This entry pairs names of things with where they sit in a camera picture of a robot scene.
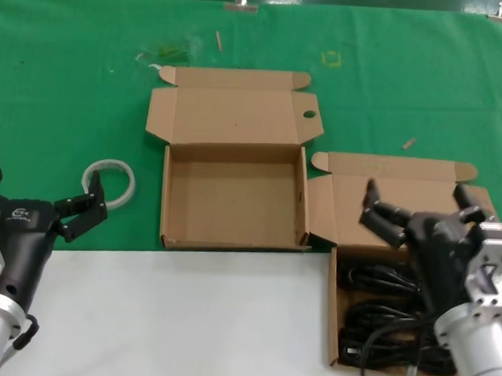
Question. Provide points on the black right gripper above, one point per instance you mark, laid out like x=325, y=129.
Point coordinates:
x=443, y=255

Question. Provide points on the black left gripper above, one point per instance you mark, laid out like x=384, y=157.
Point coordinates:
x=22, y=233

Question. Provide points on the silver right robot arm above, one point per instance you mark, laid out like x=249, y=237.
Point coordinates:
x=479, y=351

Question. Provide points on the open cardboard box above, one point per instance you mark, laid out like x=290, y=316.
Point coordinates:
x=233, y=195
x=426, y=177

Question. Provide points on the short wooden peg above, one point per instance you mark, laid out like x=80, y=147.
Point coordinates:
x=409, y=143

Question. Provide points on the clear tape roll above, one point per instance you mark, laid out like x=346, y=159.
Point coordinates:
x=107, y=163

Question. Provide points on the green table cloth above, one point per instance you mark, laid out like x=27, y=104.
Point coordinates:
x=70, y=79

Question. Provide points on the small white tape scrap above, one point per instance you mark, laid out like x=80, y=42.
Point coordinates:
x=155, y=66

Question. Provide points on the clear plastic bag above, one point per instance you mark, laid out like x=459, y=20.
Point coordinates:
x=170, y=51

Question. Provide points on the thin wooden stick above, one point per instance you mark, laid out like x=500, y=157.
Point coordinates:
x=218, y=40

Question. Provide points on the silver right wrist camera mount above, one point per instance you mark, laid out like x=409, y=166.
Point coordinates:
x=498, y=254

